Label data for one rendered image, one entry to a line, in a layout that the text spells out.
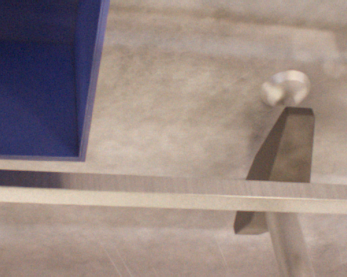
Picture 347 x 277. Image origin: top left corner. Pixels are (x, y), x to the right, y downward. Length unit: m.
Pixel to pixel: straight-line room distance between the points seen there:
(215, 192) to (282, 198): 0.09
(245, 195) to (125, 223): 0.42
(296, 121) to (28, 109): 0.39
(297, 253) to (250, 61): 0.29
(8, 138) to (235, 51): 0.37
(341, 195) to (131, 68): 0.35
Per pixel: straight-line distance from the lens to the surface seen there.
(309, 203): 1.07
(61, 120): 0.96
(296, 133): 1.14
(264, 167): 1.17
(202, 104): 1.19
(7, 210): 1.36
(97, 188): 0.98
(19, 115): 0.97
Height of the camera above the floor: 0.83
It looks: 42 degrees down
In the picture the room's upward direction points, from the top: 171 degrees clockwise
